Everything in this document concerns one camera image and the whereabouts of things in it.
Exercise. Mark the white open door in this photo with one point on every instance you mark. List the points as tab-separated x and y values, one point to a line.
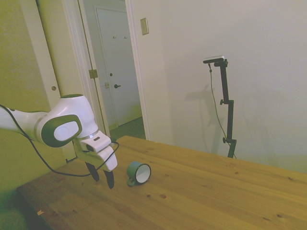
62	60

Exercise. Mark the teal enamel mug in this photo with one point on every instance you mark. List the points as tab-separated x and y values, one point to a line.
133	167

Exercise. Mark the white door frame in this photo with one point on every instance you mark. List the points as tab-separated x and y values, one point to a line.
134	72

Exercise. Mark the black jointed camera stand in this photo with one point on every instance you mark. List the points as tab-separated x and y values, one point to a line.
230	119

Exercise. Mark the silver stereo camera bar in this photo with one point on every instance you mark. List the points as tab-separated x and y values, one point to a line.
214	59

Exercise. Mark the brass door hinge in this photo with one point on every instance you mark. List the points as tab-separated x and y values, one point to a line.
93	73

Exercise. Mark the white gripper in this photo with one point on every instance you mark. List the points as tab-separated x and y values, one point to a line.
108	160

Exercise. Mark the white closed door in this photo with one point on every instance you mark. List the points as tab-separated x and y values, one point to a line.
120	60

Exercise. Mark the beige light switch plate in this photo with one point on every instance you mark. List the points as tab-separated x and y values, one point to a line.
144	26

